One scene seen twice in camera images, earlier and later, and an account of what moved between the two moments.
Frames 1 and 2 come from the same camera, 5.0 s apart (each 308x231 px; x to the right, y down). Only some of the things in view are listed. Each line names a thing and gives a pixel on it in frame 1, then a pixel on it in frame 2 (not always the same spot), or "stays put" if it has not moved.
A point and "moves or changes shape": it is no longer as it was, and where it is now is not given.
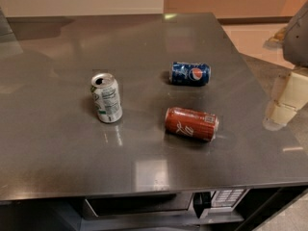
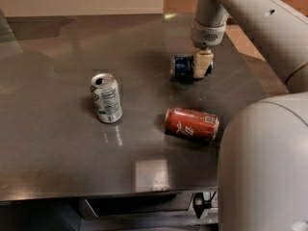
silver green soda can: [105, 89] stays put
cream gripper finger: [292, 89] -> [201, 62]
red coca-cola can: [194, 124] stays put
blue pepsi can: [191, 74] moves or changes shape
